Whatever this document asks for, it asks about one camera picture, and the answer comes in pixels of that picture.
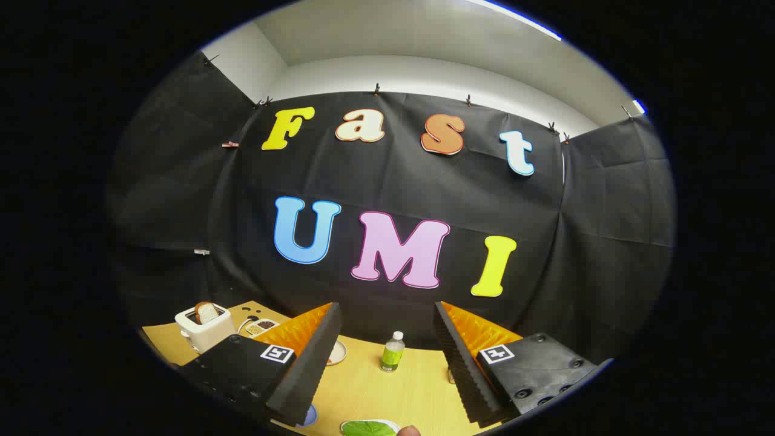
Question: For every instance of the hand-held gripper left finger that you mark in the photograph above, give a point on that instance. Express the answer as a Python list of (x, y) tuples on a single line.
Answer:
[(312, 375)]

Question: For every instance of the white divided bean dish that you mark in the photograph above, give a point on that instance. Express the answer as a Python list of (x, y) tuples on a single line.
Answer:
[(261, 327)]

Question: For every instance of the black backdrop cloth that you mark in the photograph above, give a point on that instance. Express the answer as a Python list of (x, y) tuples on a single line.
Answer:
[(393, 181)]

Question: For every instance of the green label plastic bottle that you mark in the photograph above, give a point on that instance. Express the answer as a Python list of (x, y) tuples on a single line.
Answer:
[(392, 356)]

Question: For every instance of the blue plate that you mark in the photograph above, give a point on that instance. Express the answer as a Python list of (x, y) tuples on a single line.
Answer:
[(309, 416)]

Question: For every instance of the green lettuce leaf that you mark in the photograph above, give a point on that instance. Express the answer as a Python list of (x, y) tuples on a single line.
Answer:
[(368, 429)]

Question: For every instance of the white toaster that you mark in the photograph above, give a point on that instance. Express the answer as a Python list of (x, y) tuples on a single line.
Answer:
[(209, 334)]

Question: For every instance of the toasted bread slice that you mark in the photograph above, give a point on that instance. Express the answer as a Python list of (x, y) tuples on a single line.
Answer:
[(207, 312)]

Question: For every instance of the white plate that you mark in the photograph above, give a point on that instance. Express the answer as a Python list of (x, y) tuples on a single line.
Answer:
[(393, 424)]

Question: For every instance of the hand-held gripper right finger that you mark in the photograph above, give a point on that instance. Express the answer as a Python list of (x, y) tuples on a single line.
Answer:
[(463, 375)]

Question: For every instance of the round beige plate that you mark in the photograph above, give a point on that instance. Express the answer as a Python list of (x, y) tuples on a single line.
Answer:
[(338, 352)]

